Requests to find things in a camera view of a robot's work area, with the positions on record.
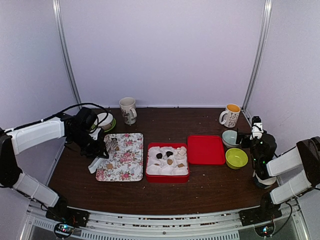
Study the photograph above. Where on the red box lid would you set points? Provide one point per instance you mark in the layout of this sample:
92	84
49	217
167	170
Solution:
205	150

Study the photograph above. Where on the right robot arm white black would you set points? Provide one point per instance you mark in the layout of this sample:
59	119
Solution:
305	154

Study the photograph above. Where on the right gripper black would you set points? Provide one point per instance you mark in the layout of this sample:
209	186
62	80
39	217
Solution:
239	138

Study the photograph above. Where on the lime green bowl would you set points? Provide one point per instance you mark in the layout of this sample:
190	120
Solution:
236	158

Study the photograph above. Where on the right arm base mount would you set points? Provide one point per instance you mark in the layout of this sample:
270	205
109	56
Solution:
264	216

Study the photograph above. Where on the dark heart chocolate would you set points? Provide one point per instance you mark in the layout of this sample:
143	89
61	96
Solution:
169	153

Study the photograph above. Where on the right aluminium frame post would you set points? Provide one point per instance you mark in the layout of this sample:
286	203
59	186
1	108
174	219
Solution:
264	30

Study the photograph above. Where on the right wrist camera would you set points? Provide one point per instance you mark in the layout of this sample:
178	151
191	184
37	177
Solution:
256	128

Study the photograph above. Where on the floral rectangular tray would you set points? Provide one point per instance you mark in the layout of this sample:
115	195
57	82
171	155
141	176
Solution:
127	163

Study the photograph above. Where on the floral cream mug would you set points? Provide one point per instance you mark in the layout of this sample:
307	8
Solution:
128	110

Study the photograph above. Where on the white paper liners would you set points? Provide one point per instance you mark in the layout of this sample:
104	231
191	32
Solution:
164	169

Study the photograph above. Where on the light blue bowl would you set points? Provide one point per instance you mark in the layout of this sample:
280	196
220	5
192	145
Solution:
229	138

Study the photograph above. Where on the dark blue white bowl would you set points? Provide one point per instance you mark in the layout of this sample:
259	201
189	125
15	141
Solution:
263	183

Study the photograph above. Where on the green saucer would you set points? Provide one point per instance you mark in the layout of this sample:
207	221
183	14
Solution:
113	125

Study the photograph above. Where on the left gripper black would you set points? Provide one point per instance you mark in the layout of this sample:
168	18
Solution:
98	150

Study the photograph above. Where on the aluminium frame post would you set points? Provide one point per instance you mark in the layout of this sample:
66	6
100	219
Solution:
264	30
65	53

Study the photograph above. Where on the red box base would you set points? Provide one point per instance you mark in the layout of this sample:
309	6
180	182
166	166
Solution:
162	178

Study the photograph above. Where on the white mug orange inside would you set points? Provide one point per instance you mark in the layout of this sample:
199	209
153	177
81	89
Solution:
230	115

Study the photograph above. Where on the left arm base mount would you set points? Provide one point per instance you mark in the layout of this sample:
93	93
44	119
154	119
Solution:
68	219

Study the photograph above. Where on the white square chocolate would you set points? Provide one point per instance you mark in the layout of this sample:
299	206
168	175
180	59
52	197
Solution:
181	152

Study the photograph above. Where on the metal tongs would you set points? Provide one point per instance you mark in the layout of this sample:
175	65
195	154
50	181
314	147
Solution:
110	145

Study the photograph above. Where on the left aluminium frame post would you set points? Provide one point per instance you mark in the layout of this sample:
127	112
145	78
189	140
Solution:
65	53

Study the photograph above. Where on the tan heart chocolate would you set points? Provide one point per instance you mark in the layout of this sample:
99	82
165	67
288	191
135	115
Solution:
109	166

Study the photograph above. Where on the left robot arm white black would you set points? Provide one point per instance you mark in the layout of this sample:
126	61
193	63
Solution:
27	152

